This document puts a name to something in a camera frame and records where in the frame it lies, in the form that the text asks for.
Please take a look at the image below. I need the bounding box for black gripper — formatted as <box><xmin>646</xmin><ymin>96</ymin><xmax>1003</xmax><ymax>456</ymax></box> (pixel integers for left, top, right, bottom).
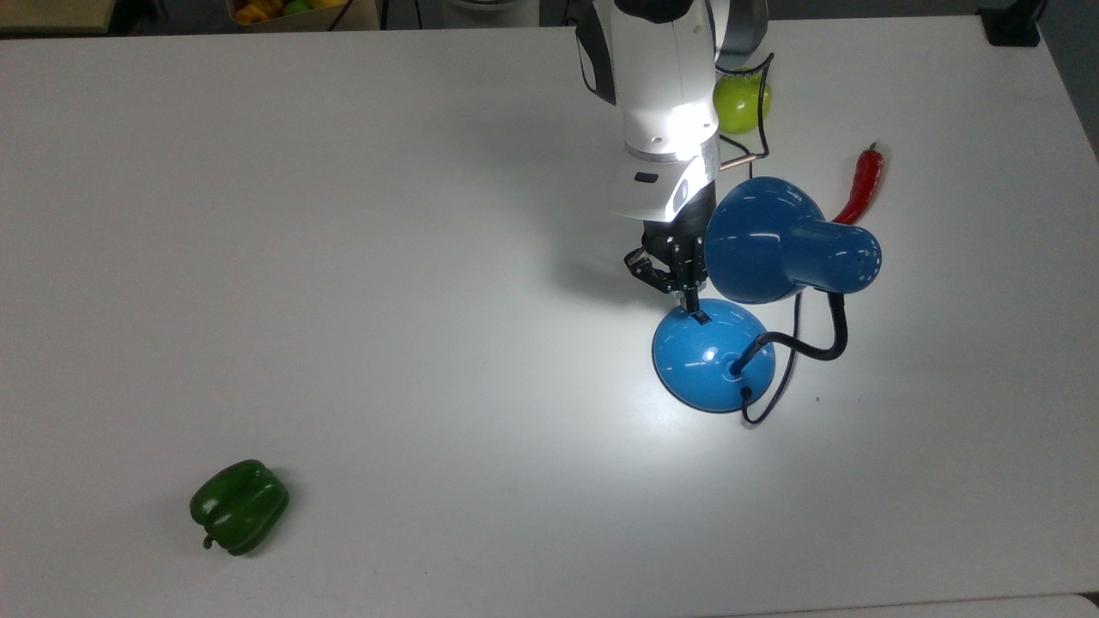
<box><xmin>625</xmin><ymin>193</ymin><xmax>716</xmax><ymax>324</ymax></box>

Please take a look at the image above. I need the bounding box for green apple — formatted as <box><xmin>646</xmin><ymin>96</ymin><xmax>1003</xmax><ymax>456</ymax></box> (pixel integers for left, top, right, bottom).
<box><xmin>714</xmin><ymin>73</ymin><xmax>773</xmax><ymax>136</ymax></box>

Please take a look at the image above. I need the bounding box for cardboard box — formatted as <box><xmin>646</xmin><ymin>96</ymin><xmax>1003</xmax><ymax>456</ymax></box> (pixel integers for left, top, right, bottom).
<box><xmin>226</xmin><ymin>0</ymin><xmax>380</xmax><ymax>33</ymax></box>

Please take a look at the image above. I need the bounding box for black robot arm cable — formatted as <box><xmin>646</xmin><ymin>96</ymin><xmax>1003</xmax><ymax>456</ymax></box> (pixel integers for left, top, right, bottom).
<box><xmin>717</xmin><ymin>53</ymin><xmax>774</xmax><ymax>173</ymax></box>

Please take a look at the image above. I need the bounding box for beige side table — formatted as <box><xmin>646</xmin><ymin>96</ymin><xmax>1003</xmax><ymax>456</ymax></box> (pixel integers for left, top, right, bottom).
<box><xmin>0</xmin><ymin>0</ymin><xmax>117</xmax><ymax>35</ymax></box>

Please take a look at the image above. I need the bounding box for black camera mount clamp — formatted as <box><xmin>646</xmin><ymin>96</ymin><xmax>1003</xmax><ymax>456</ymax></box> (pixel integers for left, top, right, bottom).
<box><xmin>977</xmin><ymin>0</ymin><xmax>1047</xmax><ymax>47</ymax></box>

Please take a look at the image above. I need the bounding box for red chili pepper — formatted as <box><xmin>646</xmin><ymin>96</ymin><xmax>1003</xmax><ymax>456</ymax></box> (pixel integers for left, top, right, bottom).
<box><xmin>831</xmin><ymin>142</ymin><xmax>885</xmax><ymax>226</ymax></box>

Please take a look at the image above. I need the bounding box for blue desk lamp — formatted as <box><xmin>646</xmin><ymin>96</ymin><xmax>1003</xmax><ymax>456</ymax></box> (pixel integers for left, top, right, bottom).
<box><xmin>652</xmin><ymin>176</ymin><xmax>883</xmax><ymax>415</ymax></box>

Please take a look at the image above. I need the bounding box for black lamp power cord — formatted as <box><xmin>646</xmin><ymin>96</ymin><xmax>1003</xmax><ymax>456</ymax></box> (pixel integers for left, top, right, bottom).
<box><xmin>741</xmin><ymin>292</ymin><xmax>804</xmax><ymax>426</ymax></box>

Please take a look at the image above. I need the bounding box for green bell pepper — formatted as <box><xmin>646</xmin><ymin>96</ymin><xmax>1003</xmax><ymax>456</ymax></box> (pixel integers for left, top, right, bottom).
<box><xmin>189</xmin><ymin>459</ymin><xmax>290</xmax><ymax>557</ymax></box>

